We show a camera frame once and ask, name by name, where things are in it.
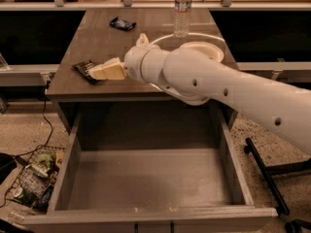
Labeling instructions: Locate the wire basket with snacks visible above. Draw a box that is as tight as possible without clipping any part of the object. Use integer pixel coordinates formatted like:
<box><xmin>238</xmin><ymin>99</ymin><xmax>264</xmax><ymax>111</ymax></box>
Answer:
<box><xmin>5</xmin><ymin>146</ymin><xmax>65</xmax><ymax>212</ymax></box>

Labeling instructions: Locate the black cable on floor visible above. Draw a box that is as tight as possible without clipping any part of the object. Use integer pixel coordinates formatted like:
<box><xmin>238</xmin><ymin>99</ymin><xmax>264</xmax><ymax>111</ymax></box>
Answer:
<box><xmin>0</xmin><ymin>81</ymin><xmax>54</xmax><ymax>209</ymax></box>

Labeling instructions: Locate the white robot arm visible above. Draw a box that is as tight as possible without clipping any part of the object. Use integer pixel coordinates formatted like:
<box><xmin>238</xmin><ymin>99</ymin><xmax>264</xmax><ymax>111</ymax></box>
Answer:
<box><xmin>89</xmin><ymin>34</ymin><xmax>311</xmax><ymax>152</ymax></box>

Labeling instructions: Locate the white paper bowl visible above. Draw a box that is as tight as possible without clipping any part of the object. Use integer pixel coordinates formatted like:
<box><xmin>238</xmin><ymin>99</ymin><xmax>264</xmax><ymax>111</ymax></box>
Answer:
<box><xmin>179</xmin><ymin>42</ymin><xmax>225</xmax><ymax>62</ymax></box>

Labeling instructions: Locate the black chair base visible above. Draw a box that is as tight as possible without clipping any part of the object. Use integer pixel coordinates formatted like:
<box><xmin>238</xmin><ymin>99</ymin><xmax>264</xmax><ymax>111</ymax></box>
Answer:
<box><xmin>243</xmin><ymin>137</ymin><xmax>311</xmax><ymax>233</ymax></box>

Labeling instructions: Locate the clear plastic water bottle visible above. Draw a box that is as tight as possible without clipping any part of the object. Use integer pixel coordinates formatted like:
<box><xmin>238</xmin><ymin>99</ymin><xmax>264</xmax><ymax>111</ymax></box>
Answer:
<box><xmin>174</xmin><ymin>0</ymin><xmax>192</xmax><ymax>38</ymax></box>

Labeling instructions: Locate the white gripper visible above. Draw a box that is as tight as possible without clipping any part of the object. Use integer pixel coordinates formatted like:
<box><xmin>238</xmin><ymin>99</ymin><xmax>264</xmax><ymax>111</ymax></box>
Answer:
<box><xmin>88</xmin><ymin>33</ymin><xmax>160</xmax><ymax>83</ymax></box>

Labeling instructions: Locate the black rxbar chocolate wrapper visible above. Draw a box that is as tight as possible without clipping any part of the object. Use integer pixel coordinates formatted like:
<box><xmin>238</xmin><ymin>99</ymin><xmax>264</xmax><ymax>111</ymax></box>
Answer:
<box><xmin>73</xmin><ymin>60</ymin><xmax>98</xmax><ymax>84</ymax></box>

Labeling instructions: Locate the open grey top drawer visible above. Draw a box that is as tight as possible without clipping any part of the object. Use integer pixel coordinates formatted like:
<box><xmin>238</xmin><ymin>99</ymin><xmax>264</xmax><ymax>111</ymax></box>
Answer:
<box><xmin>23</xmin><ymin>101</ymin><xmax>277</xmax><ymax>233</ymax></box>

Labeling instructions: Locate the dark blue snack packet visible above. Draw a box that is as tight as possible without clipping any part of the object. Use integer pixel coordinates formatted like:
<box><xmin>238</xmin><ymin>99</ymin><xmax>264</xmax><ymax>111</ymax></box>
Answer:
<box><xmin>110</xmin><ymin>17</ymin><xmax>136</xmax><ymax>31</ymax></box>

